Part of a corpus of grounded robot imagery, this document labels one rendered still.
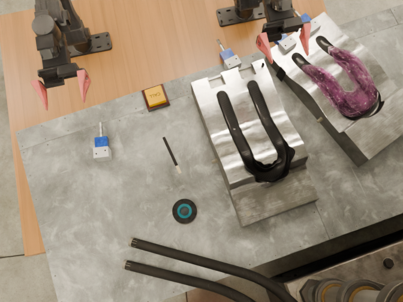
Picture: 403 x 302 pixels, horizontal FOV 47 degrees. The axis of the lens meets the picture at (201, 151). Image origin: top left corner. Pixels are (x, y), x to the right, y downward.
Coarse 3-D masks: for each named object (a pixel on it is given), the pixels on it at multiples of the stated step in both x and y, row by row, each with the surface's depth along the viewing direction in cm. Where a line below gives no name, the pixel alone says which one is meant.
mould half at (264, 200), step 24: (264, 72) 154; (240, 96) 153; (264, 96) 153; (216, 120) 151; (240, 120) 151; (288, 120) 149; (216, 144) 148; (264, 144) 144; (288, 144) 143; (240, 168) 141; (240, 192) 147; (264, 192) 147; (288, 192) 147; (312, 192) 147; (240, 216) 145; (264, 216) 145
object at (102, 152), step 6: (102, 126) 157; (102, 132) 156; (96, 138) 155; (102, 138) 155; (108, 138) 157; (96, 144) 154; (102, 144) 154; (108, 144) 155; (96, 150) 152; (102, 150) 152; (108, 150) 152; (96, 156) 152; (102, 156) 152; (108, 156) 152
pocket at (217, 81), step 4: (216, 76) 156; (220, 76) 156; (208, 80) 156; (212, 80) 157; (216, 80) 157; (220, 80) 157; (224, 80) 154; (212, 84) 157; (216, 84) 156; (220, 84) 156; (212, 88) 156
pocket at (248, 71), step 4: (240, 68) 157; (244, 68) 157; (248, 68) 158; (252, 68) 157; (240, 72) 158; (244, 72) 158; (248, 72) 157; (252, 72) 157; (240, 76) 157; (244, 76) 157; (248, 76) 157
